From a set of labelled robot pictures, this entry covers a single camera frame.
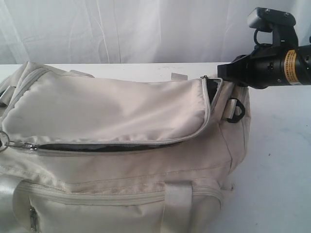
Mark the cream fabric duffel bag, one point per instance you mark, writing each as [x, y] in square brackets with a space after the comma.
[80, 154]

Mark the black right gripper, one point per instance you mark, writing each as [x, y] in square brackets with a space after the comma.
[259, 70]

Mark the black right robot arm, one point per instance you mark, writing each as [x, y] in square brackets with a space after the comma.
[285, 65]

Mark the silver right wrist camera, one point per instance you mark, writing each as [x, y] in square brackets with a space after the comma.
[280, 24]

